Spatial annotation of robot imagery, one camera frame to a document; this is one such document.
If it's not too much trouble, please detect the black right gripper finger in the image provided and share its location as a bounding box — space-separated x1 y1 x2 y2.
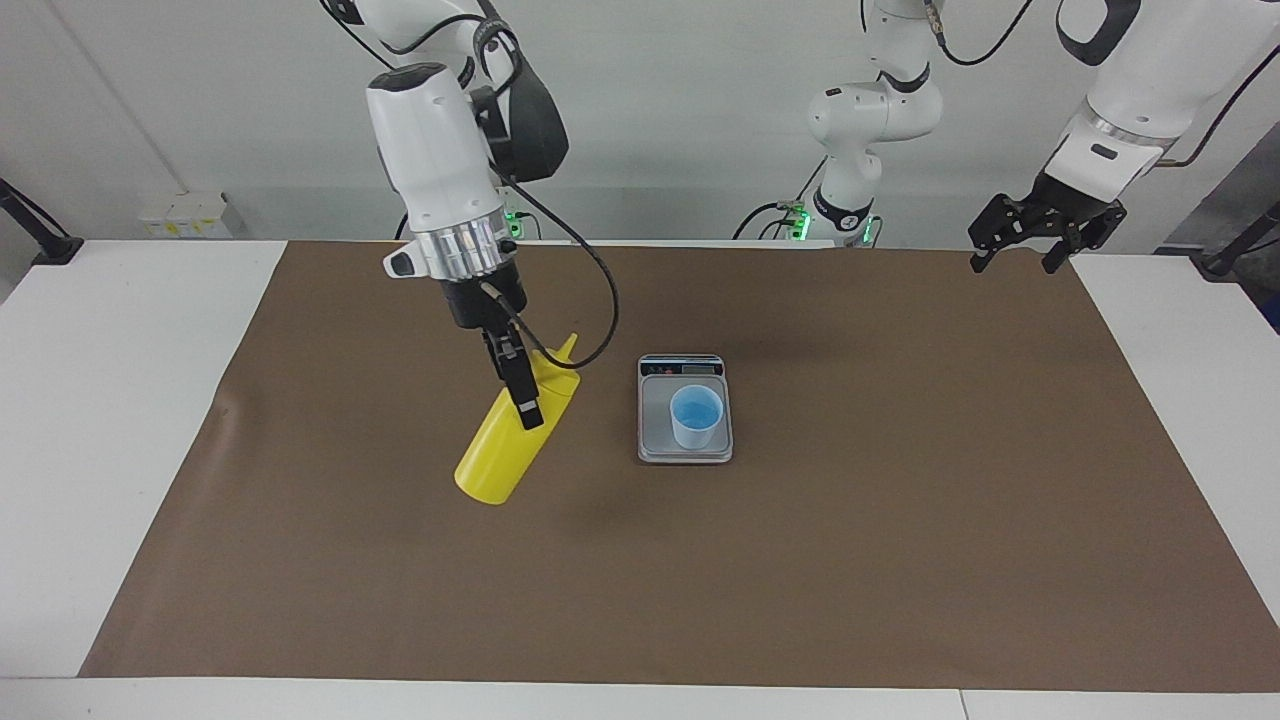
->
497 328 546 431

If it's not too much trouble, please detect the yellow squeeze bottle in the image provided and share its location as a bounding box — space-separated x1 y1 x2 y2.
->
454 333 582 506

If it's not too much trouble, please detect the light blue plastic cup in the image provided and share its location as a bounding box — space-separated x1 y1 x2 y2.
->
669 384 725 450

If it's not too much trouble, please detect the silver digital kitchen scale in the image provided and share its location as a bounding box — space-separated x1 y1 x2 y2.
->
637 354 734 465

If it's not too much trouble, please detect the black clamp stand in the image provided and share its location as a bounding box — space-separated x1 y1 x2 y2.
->
0 178 84 266
1190 200 1280 278

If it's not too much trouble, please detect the brown table mat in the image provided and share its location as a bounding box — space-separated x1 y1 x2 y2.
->
78 240 1280 694

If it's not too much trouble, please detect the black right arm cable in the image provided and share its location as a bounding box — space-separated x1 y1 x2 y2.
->
325 0 621 371

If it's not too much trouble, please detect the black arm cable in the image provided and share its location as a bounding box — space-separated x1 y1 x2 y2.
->
925 0 1280 169
325 0 621 371

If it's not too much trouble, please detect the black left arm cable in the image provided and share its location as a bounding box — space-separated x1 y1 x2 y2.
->
925 0 1280 169

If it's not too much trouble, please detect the black base cable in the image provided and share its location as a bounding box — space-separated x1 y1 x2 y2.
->
733 160 831 241

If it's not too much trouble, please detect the white wall socket strip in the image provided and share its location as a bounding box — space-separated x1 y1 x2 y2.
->
138 192 229 239

